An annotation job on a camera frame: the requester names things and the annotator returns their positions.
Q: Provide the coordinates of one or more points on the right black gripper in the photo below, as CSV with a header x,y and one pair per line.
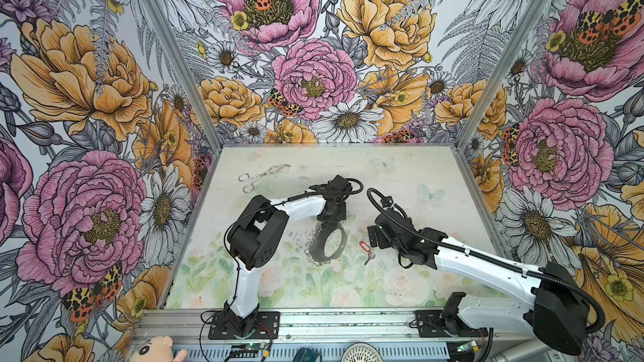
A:
x,y
381,242

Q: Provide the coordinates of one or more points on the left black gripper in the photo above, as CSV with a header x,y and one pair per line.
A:
x,y
341,216

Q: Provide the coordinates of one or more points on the red key tag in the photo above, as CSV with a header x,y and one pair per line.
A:
x,y
365,247

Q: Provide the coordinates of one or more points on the small silver key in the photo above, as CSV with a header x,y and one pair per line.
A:
x,y
370,256

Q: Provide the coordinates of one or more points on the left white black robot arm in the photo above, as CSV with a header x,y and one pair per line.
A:
x,y
253,239

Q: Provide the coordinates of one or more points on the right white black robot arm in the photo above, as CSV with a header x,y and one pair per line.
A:
x,y
540,301

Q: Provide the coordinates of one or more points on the clear glass bowl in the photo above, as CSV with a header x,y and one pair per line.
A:
x,y
280,186

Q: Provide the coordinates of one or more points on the silver metal scissors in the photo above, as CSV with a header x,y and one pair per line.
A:
x,y
250,181

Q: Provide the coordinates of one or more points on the white patterned round object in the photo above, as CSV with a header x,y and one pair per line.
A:
x,y
361,352

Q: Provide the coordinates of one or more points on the dark teal device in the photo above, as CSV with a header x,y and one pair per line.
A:
x,y
307,355

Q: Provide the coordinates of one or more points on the grey metal tube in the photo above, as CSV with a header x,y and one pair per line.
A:
x,y
526,351

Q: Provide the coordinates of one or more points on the pink plush doll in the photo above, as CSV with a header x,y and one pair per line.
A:
x,y
158,349

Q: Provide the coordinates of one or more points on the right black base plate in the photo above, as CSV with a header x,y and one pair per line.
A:
x,y
436,323

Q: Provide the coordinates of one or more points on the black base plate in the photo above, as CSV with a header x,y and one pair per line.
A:
x,y
436,323
259,325

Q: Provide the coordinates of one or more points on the aluminium front rail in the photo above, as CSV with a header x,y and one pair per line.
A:
x,y
329,331

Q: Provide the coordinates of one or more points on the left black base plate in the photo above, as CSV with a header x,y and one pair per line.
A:
x,y
259,325

